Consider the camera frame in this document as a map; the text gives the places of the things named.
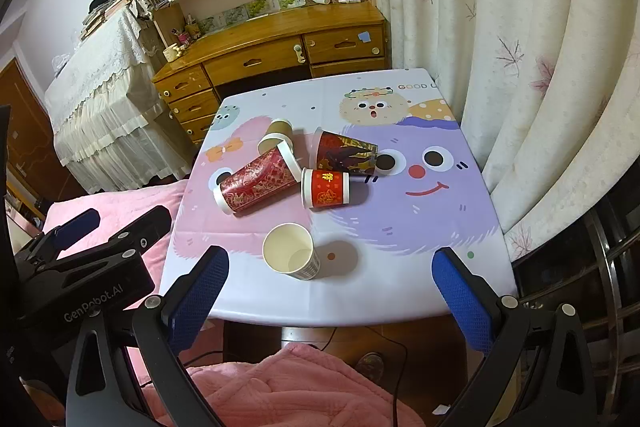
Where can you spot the lace covered furniture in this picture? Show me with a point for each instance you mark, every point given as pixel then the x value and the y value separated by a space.
pixel 100 82

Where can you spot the white paper cup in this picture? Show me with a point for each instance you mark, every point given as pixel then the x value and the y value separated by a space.
pixel 287 247

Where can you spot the wooden desk with drawers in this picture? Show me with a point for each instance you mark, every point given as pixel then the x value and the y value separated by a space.
pixel 280 32

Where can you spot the dark red printed paper cup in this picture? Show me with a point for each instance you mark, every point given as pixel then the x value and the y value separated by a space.
pixel 345 152

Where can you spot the pink quilted blanket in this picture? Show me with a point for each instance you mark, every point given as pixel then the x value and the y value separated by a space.
pixel 300 387

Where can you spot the brown paper cup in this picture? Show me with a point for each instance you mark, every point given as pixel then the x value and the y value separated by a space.
pixel 274 143
pixel 280 127

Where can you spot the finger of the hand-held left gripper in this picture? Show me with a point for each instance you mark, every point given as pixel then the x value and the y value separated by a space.
pixel 77 224
pixel 145 227

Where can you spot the small red paper cup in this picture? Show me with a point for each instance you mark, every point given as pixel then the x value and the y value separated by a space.
pixel 327 189

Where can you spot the cartoon tablecloth table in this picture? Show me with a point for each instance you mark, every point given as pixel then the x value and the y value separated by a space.
pixel 400 227

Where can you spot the large red patterned paper cup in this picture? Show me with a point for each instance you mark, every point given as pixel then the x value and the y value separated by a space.
pixel 255 184

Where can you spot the white leaf print curtain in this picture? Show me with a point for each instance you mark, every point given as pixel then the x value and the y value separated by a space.
pixel 475 7

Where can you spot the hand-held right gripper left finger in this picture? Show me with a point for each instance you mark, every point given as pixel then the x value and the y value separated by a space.
pixel 199 294

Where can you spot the blue sticker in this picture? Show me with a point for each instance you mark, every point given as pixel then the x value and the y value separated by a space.
pixel 365 36

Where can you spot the brown wooden door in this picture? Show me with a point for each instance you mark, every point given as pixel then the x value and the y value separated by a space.
pixel 35 142

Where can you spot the chrome metal rack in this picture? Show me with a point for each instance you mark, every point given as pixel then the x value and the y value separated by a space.
pixel 606 287

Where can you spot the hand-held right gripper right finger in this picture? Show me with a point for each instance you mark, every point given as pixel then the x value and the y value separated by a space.
pixel 460 302

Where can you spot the cream mug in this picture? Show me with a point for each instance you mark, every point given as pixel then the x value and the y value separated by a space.
pixel 172 53

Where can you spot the white drawer lock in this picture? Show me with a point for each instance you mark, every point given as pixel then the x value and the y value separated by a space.
pixel 298 52

